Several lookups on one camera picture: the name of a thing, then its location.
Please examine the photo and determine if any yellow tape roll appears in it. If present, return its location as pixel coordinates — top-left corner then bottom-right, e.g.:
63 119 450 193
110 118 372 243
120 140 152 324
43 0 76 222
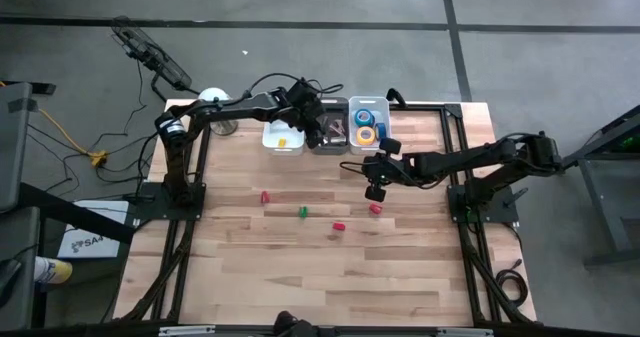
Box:
356 125 377 147

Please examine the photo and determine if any light blue tape roll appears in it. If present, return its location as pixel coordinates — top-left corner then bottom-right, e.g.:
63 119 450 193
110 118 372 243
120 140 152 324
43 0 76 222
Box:
354 107 376 129

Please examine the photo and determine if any dark grey plastic bin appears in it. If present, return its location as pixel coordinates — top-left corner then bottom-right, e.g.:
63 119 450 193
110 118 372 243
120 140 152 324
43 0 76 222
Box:
307 96 350 156

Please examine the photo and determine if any translucent white plastic bin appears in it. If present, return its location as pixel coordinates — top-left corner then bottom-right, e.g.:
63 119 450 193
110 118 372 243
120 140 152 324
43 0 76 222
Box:
348 95 393 156

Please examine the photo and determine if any black clamp knob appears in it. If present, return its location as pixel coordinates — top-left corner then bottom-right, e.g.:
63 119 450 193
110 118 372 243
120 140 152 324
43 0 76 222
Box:
385 87 409 107

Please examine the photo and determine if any white printed box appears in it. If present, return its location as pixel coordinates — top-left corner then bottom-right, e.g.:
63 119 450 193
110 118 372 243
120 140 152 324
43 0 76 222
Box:
57 199 132 260

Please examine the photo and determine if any black metal stand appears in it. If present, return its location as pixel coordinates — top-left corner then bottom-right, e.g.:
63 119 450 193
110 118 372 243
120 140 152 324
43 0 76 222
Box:
549 104 640 268

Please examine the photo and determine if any black diagonal beam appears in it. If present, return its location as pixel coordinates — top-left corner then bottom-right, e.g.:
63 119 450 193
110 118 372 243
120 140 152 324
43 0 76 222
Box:
18 181 137 245

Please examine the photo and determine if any grey cabinet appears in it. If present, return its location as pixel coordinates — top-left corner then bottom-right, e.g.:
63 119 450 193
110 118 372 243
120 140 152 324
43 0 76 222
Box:
0 81 34 213
0 206 42 331

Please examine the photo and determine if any yellow white bottle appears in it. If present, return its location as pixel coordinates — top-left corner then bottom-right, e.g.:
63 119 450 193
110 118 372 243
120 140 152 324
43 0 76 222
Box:
33 255 74 285

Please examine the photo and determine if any black aluminium table frame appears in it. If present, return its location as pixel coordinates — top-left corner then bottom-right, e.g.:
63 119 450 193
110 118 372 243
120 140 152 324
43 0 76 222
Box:
114 99 539 328

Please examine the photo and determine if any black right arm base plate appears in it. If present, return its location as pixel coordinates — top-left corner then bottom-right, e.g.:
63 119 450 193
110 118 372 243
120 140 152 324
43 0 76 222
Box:
447 184 521 223

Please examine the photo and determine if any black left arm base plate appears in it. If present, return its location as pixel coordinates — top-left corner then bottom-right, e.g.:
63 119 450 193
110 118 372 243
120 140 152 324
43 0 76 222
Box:
133 181 207 222

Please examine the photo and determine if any black coiled cable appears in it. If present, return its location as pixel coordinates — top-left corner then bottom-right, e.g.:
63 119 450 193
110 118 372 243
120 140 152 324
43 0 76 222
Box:
494 258 530 308

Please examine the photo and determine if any black wire mesh tray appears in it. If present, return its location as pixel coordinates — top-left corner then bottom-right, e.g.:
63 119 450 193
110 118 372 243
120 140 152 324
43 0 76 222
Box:
110 15 194 94

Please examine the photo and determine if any silver metal bracket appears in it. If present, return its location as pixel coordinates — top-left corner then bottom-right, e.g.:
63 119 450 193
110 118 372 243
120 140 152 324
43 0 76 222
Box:
436 326 495 337
158 325 217 337

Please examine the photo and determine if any yellow extension cable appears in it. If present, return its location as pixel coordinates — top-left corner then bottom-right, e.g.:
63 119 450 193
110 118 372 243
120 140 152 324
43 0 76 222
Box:
0 80 109 168

